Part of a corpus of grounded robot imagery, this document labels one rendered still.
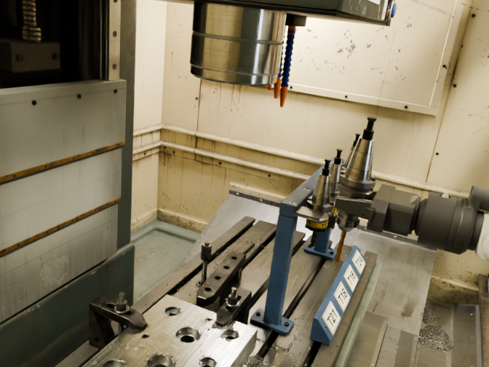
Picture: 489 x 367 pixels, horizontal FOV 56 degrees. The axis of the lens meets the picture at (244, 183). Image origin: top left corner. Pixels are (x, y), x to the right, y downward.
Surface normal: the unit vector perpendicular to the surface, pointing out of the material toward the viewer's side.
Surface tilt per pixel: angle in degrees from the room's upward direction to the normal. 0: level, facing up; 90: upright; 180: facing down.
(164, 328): 0
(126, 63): 90
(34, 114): 90
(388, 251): 24
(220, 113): 90
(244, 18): 90
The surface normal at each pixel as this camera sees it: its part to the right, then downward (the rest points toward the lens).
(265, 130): -0.42, 0.26
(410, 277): -0.07, -0.74
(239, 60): 0.13, 0.35
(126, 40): 0.90, 0.24
